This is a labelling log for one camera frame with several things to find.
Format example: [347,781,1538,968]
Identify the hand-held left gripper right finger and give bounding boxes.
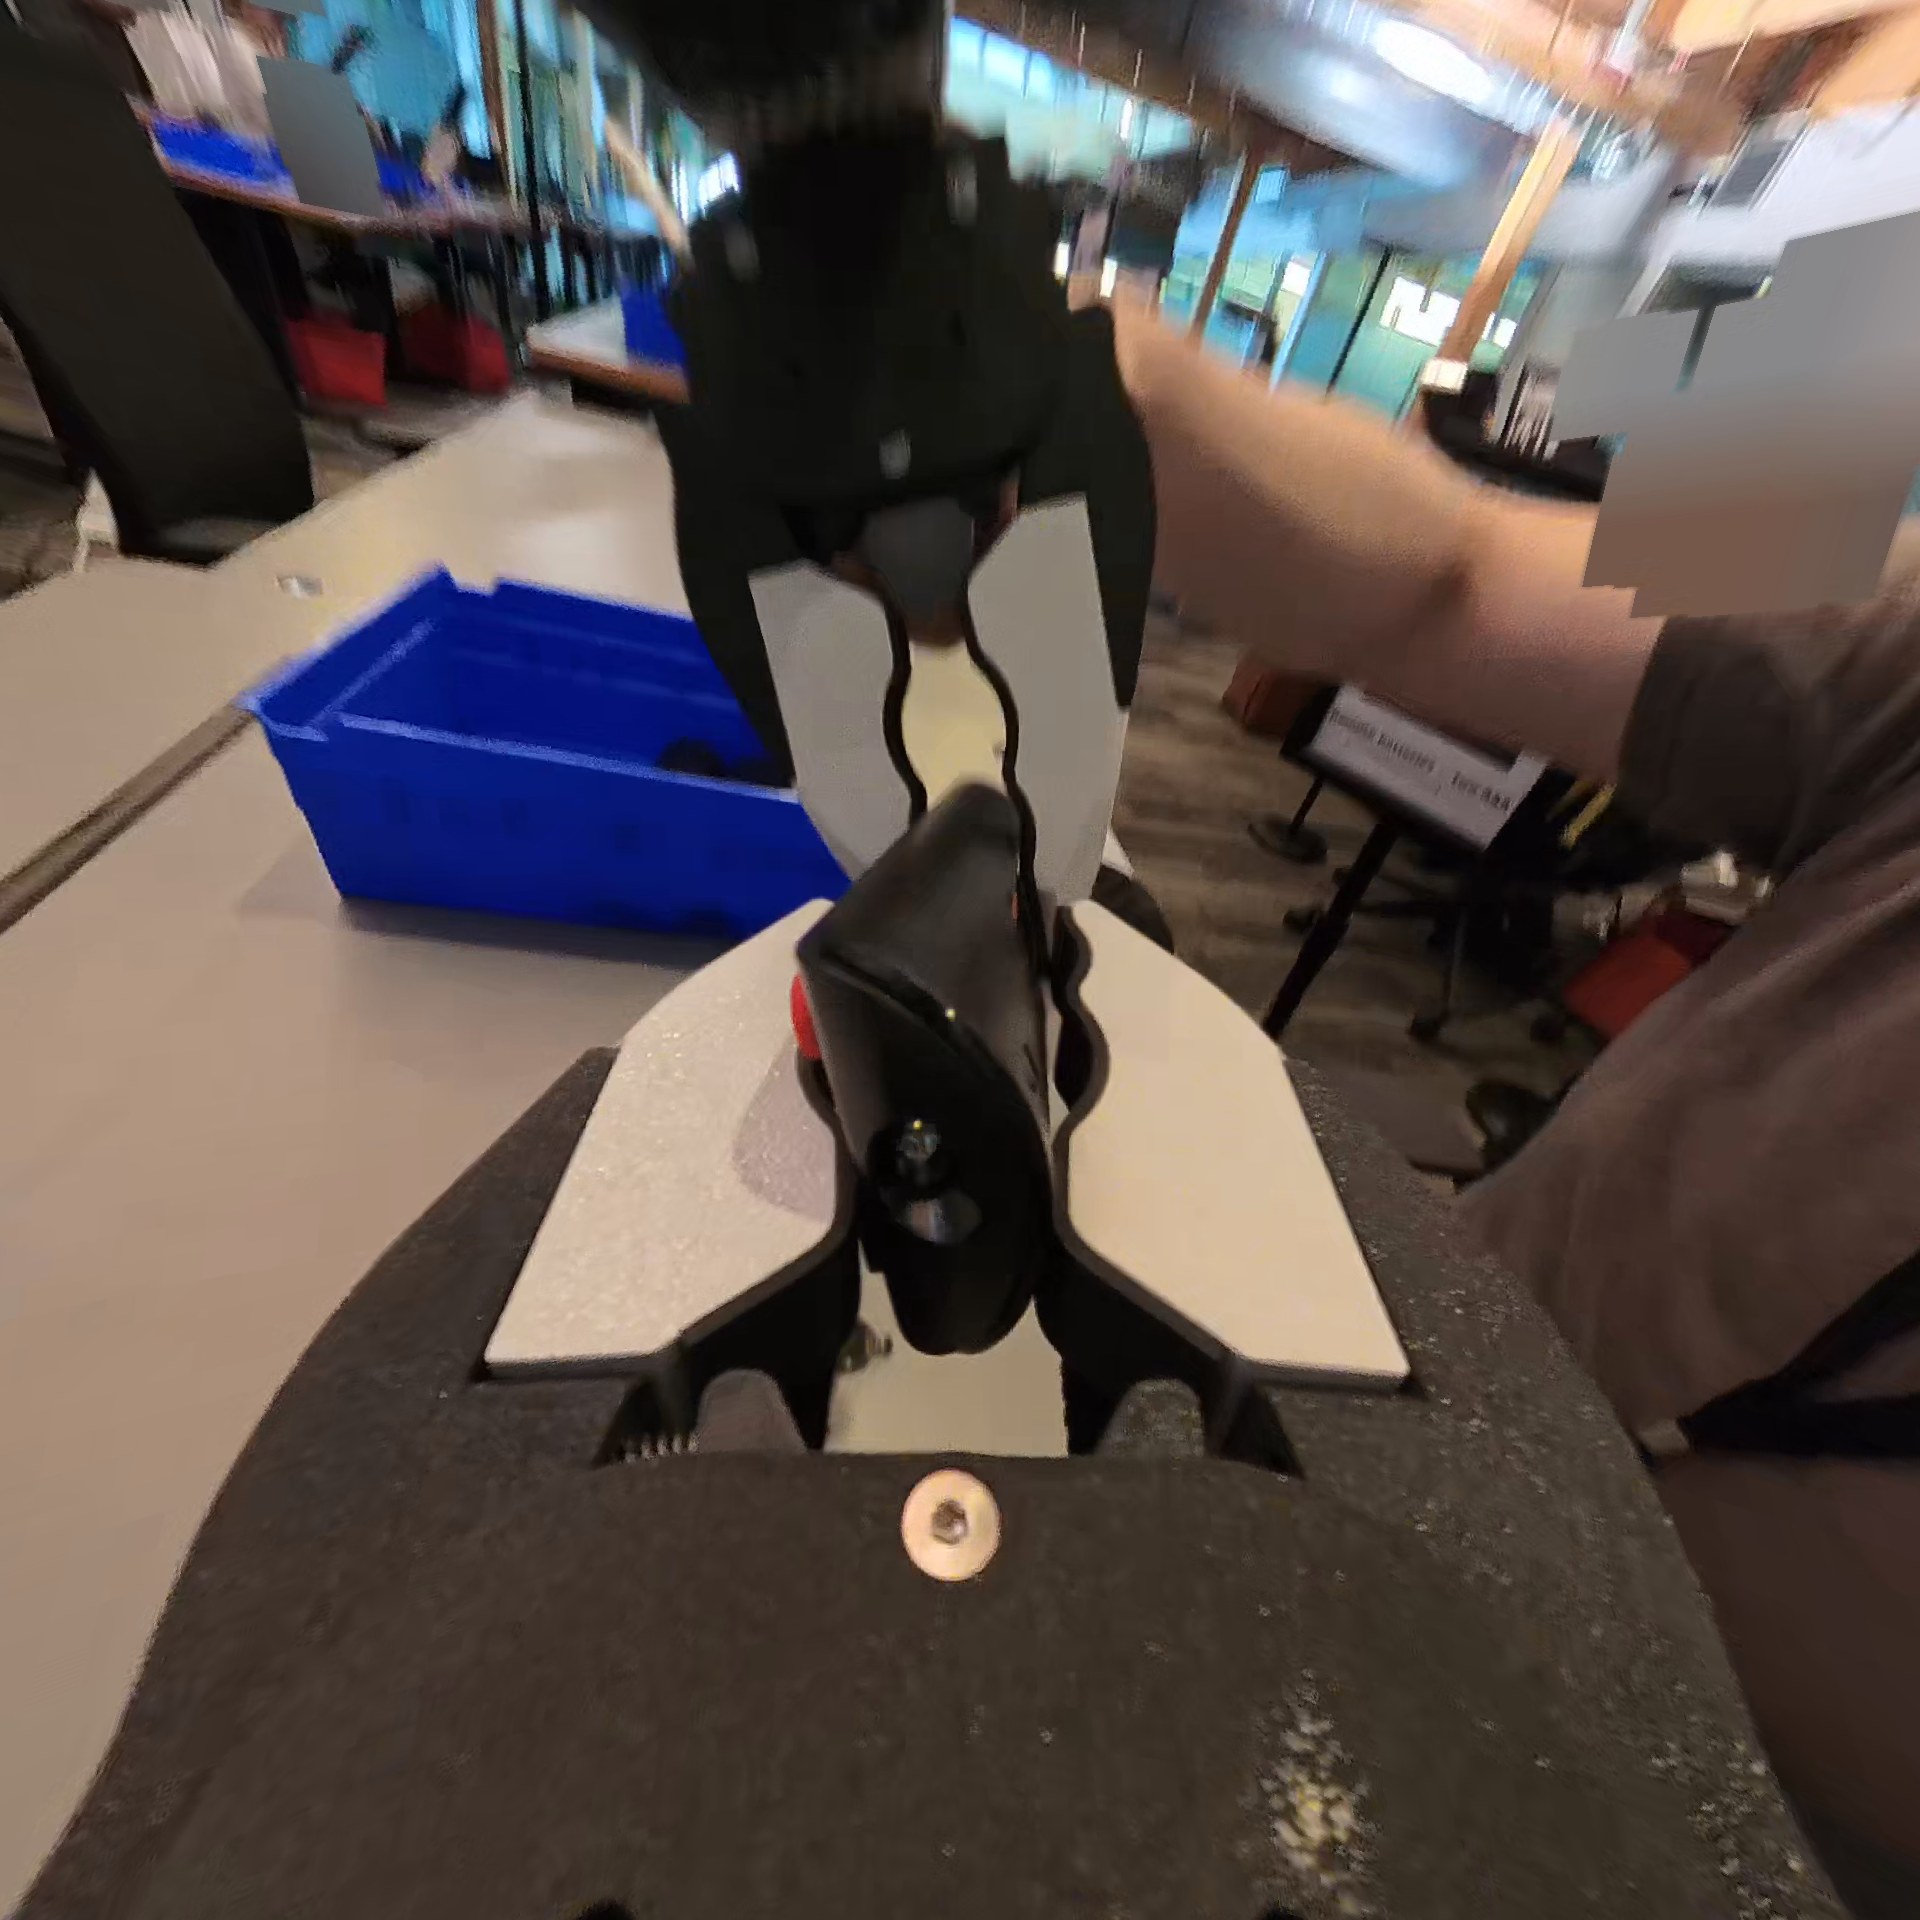
[1040,910,1414,1394]

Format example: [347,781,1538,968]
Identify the red storage bin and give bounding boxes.
[288,312,396,410]
[401,299,521,394]

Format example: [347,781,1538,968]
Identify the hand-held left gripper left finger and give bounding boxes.
[487,913,871,1389]

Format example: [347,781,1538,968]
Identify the black office chair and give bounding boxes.
[0,23,320,566]

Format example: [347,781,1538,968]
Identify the white tag sign board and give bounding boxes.
[1282,683,1555,860]

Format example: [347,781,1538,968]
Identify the blue plastic bin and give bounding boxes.
[246,571,859,938]

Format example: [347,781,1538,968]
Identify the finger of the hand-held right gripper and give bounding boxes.
[963,498,1138,908]
[746,554,935,876]

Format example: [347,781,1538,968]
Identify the brown box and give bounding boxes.
[1564,910,1735,1043]

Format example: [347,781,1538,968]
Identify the black strap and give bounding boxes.
[1675,1258,1920,1472]

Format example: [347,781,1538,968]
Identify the person's torso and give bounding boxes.
[1455,586,1920,1920]

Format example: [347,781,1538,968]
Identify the person's right forearm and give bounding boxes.
[1111,299,1672,781]

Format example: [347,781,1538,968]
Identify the black remote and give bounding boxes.
[792,787,1100,1358]

